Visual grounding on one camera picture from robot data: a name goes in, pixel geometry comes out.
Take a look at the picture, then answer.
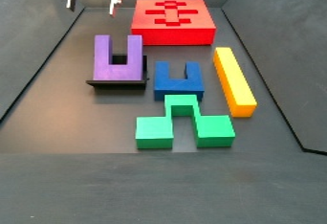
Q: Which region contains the purple U-shaped block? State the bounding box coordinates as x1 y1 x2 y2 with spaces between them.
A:
93 35 143 81

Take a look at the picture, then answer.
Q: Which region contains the red board with cutouts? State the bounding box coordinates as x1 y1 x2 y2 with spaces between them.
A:
131 0 216 46

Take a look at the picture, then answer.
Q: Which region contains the black angled fixture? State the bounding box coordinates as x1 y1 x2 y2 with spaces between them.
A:
85 56 148 90

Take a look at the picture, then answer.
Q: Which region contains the blue U-shaped block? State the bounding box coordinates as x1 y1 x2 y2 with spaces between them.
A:
153 61 204 101

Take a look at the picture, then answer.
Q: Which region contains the green stepped block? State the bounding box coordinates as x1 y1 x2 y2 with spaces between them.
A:
135 95 236 150

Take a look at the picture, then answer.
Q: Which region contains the yellow long bar block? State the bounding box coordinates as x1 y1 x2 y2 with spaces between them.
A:
213 47 256 118

